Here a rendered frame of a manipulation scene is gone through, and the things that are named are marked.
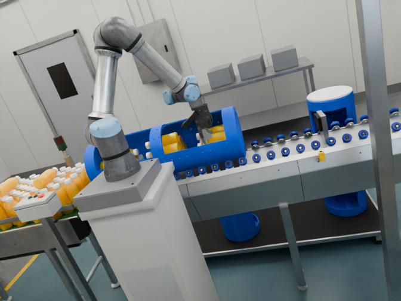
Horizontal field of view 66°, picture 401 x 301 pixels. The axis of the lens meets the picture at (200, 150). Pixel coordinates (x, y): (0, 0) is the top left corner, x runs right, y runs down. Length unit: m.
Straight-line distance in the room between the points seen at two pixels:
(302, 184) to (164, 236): 0.82
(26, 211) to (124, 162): 0.78
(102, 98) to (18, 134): 5.38
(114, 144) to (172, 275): 0.58
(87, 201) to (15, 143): 5.65
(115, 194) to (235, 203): 0.80
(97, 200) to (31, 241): 1.00
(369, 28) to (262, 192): 0.92
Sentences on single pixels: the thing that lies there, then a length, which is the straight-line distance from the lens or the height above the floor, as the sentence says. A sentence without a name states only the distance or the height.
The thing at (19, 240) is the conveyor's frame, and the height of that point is 0.83.
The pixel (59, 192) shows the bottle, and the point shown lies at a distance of 1.98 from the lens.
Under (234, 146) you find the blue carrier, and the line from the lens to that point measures 1.58.
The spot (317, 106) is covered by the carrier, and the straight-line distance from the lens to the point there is 2.12.
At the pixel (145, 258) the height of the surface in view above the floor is 0.88.
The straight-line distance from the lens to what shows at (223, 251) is 2.40.
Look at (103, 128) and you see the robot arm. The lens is 1.23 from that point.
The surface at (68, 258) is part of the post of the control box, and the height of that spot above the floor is 0.69.
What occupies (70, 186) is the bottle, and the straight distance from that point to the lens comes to 1.97.
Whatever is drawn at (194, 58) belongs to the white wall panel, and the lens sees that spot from 4.94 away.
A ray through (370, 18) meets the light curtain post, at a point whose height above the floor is 1.51.
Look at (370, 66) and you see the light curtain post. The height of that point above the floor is 1.34.
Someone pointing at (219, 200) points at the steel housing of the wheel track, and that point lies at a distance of 1.76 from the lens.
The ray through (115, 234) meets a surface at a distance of 1.32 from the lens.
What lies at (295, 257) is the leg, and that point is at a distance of 2.04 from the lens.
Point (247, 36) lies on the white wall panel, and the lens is 4.84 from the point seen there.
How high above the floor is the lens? 1.64
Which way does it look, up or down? 20 degrees down
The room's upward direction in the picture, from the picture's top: 18 degrees counter-clockwise
